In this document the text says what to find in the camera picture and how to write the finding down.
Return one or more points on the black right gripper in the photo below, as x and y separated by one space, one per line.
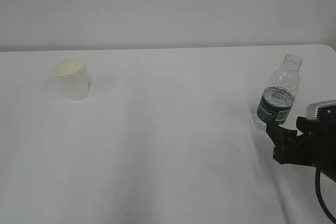
312 148

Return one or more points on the clear plastic water bottle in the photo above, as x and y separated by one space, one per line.
279 93

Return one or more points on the white paper cup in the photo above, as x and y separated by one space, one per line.
73 79

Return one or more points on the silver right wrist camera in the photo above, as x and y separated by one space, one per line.
322 112

